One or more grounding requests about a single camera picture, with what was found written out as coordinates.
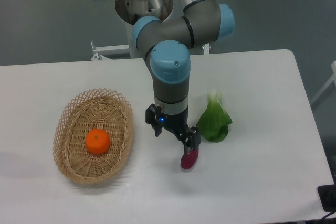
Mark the white mounting bracket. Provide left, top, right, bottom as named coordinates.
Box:
left=202, top=43, right=212, bottom=55
left=90, top=41, right=131, bottom=61

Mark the white right mounting bracket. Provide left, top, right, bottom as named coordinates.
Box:
left=202, top=43, right=212, bottom=55

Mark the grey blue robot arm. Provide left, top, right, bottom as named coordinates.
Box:
left=123, top=0, right=235, bottom=153

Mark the orange fruit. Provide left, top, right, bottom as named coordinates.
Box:
left=85, top=129, right=111, bottom=155

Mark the white left mounting bracket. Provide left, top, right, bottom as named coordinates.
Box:
left=90, top=41, right=131, bottom=61

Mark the green bok choy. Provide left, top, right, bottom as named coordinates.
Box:
left=196, top=90, right=233, bottom=143

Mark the white frame at right edge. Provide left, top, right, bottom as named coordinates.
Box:
left=310, top=61, right=335, bottom=111

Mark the purple sweet potato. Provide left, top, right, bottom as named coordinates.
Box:
left=181, top=149, right=199, bottom=170

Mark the black device at table corner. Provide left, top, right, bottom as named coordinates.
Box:
left=317, top=184, right=335, bottom=212

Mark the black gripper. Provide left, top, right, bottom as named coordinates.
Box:
left=145, top=104, right=201, bottom=154

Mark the woven wicker basket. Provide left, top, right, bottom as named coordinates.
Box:
left=53, top=89, right=134, bottom=184

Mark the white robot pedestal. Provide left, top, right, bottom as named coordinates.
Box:
left=115, top=0, right=173, bottom=58

